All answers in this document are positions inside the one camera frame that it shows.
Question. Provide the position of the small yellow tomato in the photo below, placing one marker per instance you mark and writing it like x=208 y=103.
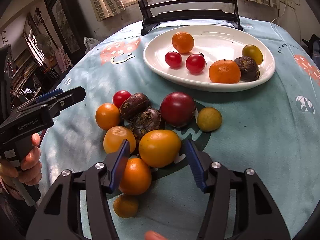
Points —
x=126 y=206
x=209 y=119

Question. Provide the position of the red cherry tomato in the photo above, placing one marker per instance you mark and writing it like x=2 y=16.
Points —
x=173 y=59
x=195 y=63

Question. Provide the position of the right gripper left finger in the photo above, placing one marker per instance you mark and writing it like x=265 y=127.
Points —
x=59 y=214

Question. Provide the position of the large dark red tomato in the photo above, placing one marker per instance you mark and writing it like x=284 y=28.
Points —
x=177 y=109

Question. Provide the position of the white plastic bag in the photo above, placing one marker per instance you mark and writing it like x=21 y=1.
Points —
x=90 y=43

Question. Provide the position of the person's right hand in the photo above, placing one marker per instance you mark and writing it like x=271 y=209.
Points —
x=152 y=235

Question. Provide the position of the yellow-orange blemished tomato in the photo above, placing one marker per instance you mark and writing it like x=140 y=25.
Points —
x=115 y=136

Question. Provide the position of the light blue patterned tablecloth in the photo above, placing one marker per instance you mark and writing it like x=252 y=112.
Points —
x=272 y=128

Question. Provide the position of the orange tomato front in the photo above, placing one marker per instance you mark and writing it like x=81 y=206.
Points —
x=136 y=178

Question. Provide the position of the small yellow tomato front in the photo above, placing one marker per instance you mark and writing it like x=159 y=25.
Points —
x=209 y=119

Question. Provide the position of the dark passion fruit back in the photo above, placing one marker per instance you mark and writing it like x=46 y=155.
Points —
x=135 y=104

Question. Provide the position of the white oval plate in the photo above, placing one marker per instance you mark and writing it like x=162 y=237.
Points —
x=215 y=42

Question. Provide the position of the red cherry tomato front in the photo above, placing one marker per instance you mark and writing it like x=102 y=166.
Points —
x=195 y=63

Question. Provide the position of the dark passion fruit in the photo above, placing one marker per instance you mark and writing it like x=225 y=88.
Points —
x=248 y=68
x=135 y=104
x=145 y=122

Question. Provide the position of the large orange mandarin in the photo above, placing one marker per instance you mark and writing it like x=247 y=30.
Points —
x=224 y=71
x=183 y=42

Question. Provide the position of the yellow-green tomato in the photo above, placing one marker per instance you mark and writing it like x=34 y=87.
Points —
x=253 y=52

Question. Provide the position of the small orange tomato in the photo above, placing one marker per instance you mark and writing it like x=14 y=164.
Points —
x=107 y=116

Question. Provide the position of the small red tomato back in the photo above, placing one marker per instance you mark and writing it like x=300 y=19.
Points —
x=119 y=97

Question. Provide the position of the dark framed wall scroll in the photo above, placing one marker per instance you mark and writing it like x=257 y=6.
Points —
x=70 y=26

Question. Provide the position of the small yellow tomato back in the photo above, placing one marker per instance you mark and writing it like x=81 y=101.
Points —
x=126 y=206

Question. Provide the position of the person's left hand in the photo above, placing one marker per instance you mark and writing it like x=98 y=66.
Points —
x=31 y=170

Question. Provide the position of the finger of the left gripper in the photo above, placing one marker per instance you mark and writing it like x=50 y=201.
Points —
x=64 y=100
x=48 y=95

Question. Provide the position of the large orange tomato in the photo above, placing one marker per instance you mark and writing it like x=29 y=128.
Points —
x=159 y=148

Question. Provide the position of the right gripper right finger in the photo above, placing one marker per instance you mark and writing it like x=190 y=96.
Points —
x=257 y=215

